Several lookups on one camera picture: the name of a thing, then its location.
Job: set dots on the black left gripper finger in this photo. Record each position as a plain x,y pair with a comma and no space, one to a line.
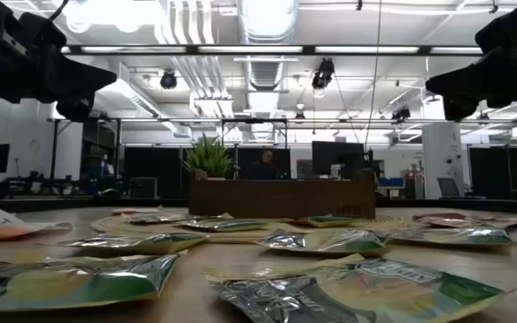
88,83
76,111

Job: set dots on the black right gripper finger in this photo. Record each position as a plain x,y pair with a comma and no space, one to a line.
458,110
460,85

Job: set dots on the red peach tea bag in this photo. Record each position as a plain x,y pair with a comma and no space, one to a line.
438,215
465,222

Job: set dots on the brown wooden tea box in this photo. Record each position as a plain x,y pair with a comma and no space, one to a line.
281,199

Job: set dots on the white orange tea bag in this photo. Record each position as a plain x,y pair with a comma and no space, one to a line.
2,229
135,210

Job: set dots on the white square pillar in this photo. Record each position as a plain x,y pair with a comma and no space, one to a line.
442,157

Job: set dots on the grey office chair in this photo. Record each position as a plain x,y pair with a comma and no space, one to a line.
448,187

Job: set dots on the black background robot arms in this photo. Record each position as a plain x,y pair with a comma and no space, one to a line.
34,184

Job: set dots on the blue storage bin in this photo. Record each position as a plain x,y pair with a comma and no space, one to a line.
391,182

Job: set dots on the grey storage box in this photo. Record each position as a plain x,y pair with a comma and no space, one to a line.
142,187

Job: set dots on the black computer monitor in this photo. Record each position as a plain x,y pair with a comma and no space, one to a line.
337,154

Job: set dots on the small green potted plant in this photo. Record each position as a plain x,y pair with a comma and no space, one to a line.
209,157

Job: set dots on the black LED light bar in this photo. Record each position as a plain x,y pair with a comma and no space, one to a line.
308,49

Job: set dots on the person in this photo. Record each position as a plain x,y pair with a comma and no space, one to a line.
263,168

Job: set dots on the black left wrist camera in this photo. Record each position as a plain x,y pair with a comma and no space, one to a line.
43,31

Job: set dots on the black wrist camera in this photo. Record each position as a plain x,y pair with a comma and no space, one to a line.
503,29
43,31

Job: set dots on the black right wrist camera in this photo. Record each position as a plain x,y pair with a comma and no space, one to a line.
503,29

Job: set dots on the black metal rig frame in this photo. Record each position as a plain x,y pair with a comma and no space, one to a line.
173,120

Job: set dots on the black metal table frame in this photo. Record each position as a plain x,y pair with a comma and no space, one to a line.
61,205

